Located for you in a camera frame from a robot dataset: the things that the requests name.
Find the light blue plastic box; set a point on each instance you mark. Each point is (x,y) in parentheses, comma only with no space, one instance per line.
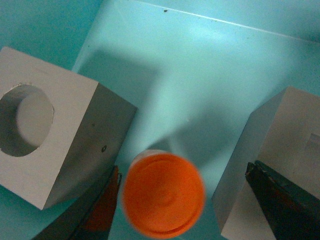
(195,69)

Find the orange cylinder part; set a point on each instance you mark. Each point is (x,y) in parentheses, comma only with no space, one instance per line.
(163,194)

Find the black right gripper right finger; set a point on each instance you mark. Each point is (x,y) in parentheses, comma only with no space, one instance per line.
(291,212)

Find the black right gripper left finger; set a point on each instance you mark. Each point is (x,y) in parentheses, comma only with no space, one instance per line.
(90,217)

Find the gray block with square hole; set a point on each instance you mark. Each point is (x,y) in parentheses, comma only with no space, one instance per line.
(284,134)

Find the gray block with round hole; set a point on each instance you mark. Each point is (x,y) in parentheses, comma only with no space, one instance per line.
(59,131)

